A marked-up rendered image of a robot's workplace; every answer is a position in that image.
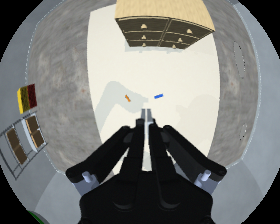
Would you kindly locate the brown wooden chest of drawers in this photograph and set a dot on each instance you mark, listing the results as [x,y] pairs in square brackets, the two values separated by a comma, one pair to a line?
[193,11]

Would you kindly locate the brown wooden drawer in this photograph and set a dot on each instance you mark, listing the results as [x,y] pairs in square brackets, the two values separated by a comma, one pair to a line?
[185,27]
[144,43]
[174,45]
[169,36]
[146,35]
[143,23]

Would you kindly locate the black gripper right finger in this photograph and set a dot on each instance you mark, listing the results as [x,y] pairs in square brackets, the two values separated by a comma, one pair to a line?
[200,170]

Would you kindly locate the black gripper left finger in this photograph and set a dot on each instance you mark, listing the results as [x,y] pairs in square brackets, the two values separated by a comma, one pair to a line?
[102,161]

